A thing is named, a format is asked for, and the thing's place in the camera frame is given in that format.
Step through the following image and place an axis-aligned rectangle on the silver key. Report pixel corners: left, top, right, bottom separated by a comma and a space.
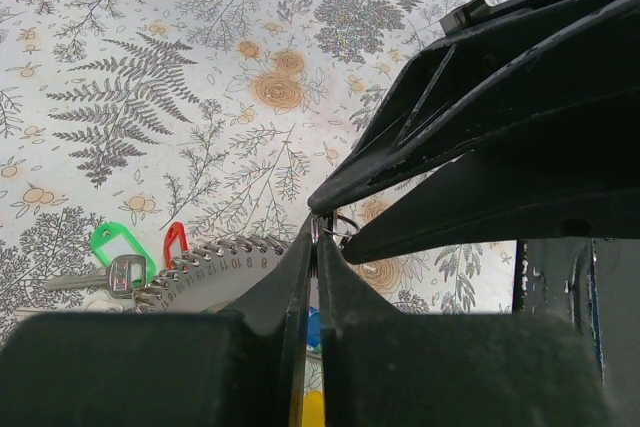
44, 254, 147, 299

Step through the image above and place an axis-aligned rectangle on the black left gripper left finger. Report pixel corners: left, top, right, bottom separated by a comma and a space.
1, 222, 313, 426

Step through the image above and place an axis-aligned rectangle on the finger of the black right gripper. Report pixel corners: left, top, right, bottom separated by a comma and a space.
308, 0, 639, 212
343, 0, 640, 266

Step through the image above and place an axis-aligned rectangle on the red key tag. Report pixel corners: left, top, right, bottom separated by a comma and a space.
163, 222, 188, 270

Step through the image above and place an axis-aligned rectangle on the floral table mat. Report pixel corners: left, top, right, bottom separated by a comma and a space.
1, 0, 503, 339

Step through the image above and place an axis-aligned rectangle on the blue tagged key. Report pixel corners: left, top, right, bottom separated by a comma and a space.
306, 307, 321, 353

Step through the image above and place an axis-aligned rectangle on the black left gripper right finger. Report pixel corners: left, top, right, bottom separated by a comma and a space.
317, 237, 613, 426

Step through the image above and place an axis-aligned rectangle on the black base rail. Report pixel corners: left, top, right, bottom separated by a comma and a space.
512, 237, 639, 426

